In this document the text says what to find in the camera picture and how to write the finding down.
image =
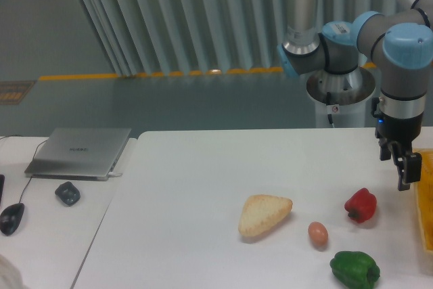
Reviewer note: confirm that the silver laptop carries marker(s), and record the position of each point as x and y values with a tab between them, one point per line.
79	154

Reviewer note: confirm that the red bell pepper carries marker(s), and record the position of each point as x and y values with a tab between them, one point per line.
361	206

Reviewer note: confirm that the black device at edge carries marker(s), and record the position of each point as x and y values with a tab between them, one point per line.
2	182

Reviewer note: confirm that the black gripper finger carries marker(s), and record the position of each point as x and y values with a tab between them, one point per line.
408	164
385	152

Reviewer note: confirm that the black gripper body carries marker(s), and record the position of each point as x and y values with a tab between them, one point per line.
397	120

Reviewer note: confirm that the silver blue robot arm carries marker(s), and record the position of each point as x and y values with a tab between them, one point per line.
399	45

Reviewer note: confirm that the green bell pepper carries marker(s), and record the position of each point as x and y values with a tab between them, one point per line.
355	269

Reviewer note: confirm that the triangular bread slice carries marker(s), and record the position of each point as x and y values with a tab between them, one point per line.
261	213

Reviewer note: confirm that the brown egg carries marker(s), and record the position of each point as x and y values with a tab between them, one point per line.
318	233

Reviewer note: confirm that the yellow plastic basket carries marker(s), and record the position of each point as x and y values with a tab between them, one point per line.
423	198

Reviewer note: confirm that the black computer mouse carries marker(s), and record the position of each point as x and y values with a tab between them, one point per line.
11	218

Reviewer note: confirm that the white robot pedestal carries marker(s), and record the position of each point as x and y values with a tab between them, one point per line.
340	100

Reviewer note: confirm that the black power adapter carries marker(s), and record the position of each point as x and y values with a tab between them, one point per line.
68	193

